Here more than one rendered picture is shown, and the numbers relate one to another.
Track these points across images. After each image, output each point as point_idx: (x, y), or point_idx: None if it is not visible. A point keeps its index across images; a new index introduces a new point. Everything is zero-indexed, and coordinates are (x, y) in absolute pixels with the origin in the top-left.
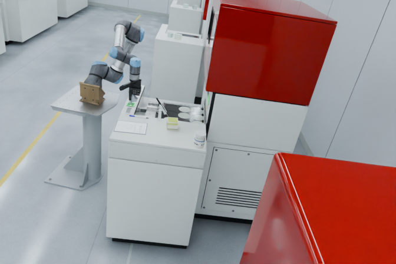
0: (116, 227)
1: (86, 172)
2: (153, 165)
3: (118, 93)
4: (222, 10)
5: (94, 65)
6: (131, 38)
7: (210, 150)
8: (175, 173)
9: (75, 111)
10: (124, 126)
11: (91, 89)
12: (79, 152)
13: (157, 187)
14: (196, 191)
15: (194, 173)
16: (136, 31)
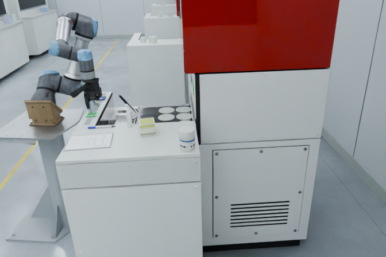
0: None
1: (58, 217)
2: (128, 190)
3: (82, 109)
4: None
5: (41, 76)
6: (82, 32)
7: (208, 156)
8: (162, 195)
9: (22, 137)
10: (80, 141)
11: (41, 106)
12: (46, 193)
13: (141, 219)
14: (198, 215)
15: (189, 190)
16: (86, 23)
